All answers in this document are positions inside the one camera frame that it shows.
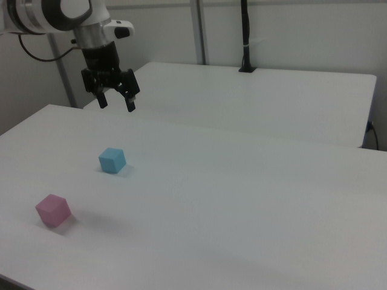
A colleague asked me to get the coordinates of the grey metal partition post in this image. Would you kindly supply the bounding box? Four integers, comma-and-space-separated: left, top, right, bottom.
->
189, 0, 210, 66
48, 32, 78, 109

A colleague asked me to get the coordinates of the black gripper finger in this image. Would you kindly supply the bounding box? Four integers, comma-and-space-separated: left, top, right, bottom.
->
115, 68, 141, 114
80, 68, 109, 110

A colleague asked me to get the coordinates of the pink cube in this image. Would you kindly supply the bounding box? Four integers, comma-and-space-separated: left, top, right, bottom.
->
34, 193, 72, 228

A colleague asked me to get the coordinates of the black power cable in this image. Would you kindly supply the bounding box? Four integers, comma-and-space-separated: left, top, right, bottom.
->
366, 120, 381, 150

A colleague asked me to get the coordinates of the blue cube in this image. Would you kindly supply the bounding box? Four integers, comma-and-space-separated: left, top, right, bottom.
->
99, 147, 127, 175

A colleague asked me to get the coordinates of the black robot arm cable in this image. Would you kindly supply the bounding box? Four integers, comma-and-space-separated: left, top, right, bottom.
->
17, 33, 82, 63

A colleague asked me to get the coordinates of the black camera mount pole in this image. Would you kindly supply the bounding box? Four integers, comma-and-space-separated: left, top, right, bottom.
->
238, 0, 258, 73

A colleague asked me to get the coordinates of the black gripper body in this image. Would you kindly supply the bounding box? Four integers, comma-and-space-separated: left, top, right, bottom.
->
79, 42, 123, 90

